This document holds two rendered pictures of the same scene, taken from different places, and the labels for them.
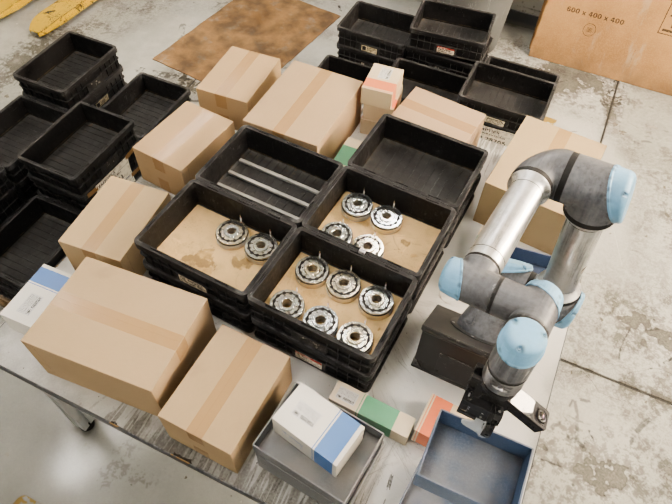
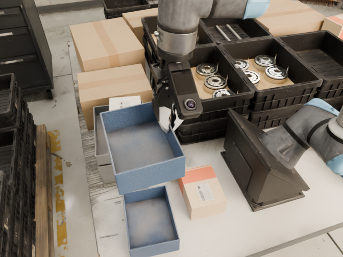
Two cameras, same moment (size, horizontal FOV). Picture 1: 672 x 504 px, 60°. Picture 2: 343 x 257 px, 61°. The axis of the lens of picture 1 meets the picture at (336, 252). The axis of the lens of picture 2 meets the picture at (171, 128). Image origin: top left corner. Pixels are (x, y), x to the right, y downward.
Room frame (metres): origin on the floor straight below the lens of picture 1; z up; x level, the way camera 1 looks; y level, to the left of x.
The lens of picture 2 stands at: (0.12, -0.69, 1.59)
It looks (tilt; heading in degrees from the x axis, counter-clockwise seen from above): 44 degrees down; 49
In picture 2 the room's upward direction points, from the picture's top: straight up
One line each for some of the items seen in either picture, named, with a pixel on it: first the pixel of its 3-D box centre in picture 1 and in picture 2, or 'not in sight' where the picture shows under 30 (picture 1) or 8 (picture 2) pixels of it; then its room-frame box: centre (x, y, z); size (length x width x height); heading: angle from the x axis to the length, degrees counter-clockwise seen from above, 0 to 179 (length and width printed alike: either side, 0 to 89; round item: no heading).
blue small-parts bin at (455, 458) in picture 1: (472, 466); (140, 143); (0.37, -0.30, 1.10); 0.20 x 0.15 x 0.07; 67
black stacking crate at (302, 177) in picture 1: (271, 183); (228, 33); (1.35, 0.23, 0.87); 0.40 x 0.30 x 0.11; 63
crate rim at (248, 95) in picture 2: (333, 290); (201, 73); (0.91, 0.00, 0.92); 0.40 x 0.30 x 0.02; 63
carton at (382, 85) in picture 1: (382, 86); (341, 26); (1.87, -0.15, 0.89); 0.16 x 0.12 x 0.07; 162
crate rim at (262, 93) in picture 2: (379, 219); (266, 63); (1.17, -0.13, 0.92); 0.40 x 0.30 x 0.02; 63
